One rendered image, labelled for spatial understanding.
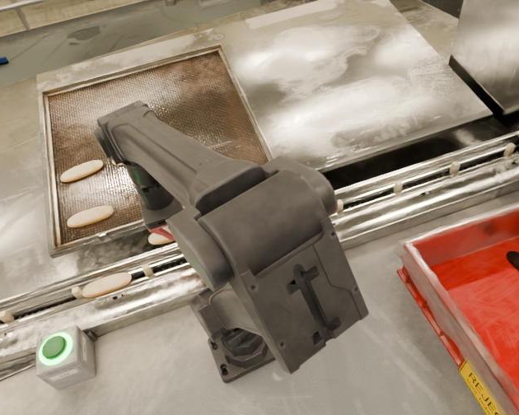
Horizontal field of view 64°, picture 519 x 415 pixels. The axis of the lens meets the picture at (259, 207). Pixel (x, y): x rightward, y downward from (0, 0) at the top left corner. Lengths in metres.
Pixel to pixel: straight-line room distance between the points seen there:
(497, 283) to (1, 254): 1.05
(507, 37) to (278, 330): 0.92
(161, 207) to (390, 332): 0.45
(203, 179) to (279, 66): 0.87
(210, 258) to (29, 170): 1.08
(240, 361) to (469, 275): 0.45
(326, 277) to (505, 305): 0.60
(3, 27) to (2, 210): 3.48
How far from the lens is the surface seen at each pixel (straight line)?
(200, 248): 0.27
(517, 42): 1.09
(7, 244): 1.14
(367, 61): 1.21
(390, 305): 0.82
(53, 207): 1.01
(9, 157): 1.41
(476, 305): 0.85
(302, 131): 1.01
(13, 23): 4.59
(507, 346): 0.83
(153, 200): 0.70
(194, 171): 0.35
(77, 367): 0.80
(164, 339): 0.82
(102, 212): 0.95
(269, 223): 0.27
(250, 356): 0.72
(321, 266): 0.29
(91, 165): 1.04
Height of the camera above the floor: 1.53
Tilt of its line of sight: 48 degrees down
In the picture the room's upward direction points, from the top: 10 degrees counter-clockwise
